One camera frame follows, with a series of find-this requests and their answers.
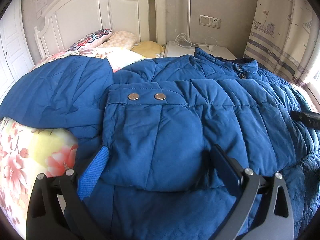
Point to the wall socket plate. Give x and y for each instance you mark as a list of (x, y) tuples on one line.
[(209, 21)]

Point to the paper notice on wall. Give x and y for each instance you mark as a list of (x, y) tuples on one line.
[(40, 6)]

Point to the silver desk lamp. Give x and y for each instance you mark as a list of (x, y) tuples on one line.
[(188, 17)]

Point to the white charger with cable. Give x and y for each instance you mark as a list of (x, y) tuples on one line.
[(208, 46)]

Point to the yellow pillow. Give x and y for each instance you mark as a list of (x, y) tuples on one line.
[(149, 49)]

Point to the boat print curtain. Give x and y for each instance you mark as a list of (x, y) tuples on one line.
[(284, 39)]

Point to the white wooden headboard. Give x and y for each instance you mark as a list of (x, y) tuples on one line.
[(66, 21)]

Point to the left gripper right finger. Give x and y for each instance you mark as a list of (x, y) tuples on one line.
[(274, 218)]

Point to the white wardrobe door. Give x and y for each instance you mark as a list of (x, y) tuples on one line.
[(16, 59)]

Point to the beige dotted pillow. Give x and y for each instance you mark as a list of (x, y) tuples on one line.
[(121, 39)]

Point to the blue padded winter jacket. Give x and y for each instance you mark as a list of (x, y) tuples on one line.
[(160, 119)]

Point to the floral bed sheet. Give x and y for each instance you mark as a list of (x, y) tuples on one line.
[(26, 152)]

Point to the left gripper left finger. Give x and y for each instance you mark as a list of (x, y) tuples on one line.
[(56, 208)]

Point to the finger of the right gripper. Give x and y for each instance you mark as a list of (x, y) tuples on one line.
[(309, 119)]

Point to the colourful patterned pillow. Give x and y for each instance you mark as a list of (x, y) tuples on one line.
[(91, 40)]

